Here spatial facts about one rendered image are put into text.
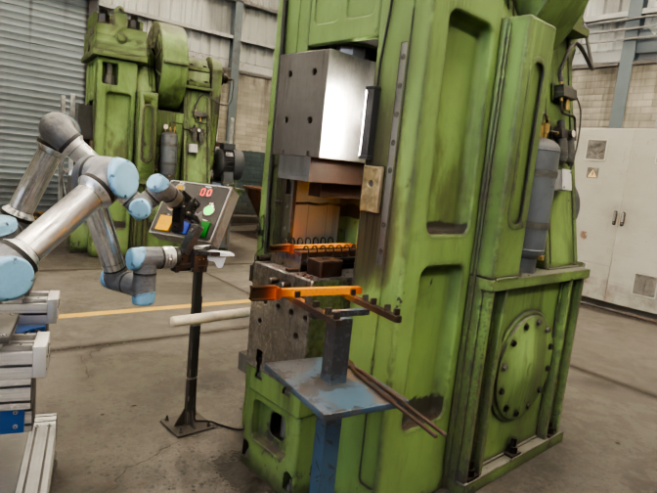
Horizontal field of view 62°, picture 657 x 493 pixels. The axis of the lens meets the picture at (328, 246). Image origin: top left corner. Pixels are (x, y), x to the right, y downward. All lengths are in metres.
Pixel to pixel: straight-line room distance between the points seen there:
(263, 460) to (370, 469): 0.47
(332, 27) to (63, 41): 8.05
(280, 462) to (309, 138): 1.30
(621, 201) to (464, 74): 5.00
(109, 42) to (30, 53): 3.18
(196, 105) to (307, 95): 5.17
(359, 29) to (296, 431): 1.57
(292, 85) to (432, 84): 0.58
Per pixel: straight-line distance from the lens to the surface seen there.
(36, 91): 9.98
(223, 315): 2.54
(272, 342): 2.26
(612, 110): 8.00
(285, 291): 1.73
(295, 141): 2.21
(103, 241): 1.92
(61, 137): 2.11
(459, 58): 2.24
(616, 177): 7.14
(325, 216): 2.56
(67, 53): 10.13
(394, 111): 2.04
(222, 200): 2.51
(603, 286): 7.18
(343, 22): 2.32
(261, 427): 2.52
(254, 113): 11.39
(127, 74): 7.02
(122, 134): 7.02
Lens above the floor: 1.34
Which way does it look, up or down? 8 degrees down
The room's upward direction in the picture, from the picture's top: 6 degrees clockwise
